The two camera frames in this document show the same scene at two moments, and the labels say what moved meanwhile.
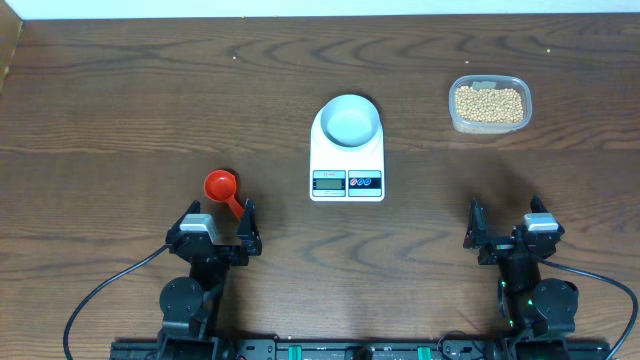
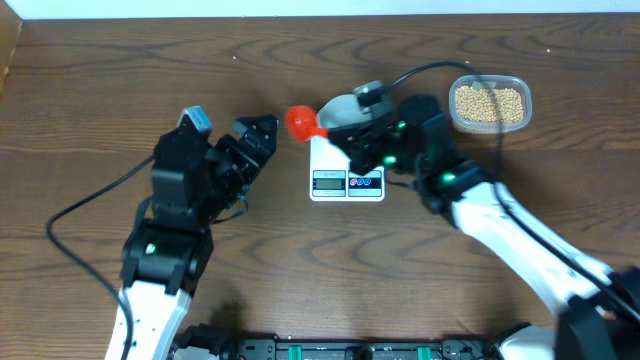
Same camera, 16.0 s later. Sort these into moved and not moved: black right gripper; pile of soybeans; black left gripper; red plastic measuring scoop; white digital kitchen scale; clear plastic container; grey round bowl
Moved: black right gripper; red plastic measuring scoop; black left gripper
Not moved: clear plastic container; grey round bowl; white digital kitchen scale; pile of soybeans
